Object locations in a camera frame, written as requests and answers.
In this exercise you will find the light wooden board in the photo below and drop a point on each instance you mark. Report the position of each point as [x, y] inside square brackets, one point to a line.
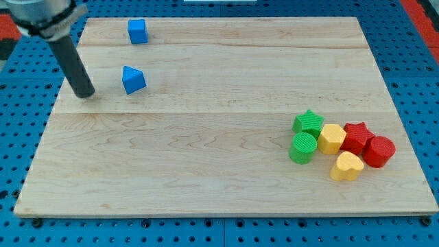
[209, 136]

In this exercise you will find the red star block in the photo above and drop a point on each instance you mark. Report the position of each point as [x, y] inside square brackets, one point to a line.
[357, 137]

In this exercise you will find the green circle block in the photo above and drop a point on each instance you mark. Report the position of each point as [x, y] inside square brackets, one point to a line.
[302, 148]

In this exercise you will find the red circle block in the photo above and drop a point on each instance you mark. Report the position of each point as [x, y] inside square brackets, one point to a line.
[379, 151]

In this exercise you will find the yellow heart block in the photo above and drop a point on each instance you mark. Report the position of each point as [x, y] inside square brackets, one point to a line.
[347, 166]

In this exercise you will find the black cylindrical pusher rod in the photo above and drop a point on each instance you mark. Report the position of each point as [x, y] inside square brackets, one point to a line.
[72, 66]

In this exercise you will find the green star block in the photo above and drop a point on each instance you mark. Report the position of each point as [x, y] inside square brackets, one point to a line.
[308, 122]

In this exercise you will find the yellow hexagon block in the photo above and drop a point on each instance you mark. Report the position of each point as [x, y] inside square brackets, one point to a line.
[331, 138]

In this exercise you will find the blue cube block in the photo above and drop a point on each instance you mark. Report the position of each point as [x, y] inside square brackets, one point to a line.
[137, 31]

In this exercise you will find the blue triangle block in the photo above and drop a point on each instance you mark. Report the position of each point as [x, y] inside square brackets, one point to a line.
[133, 80]

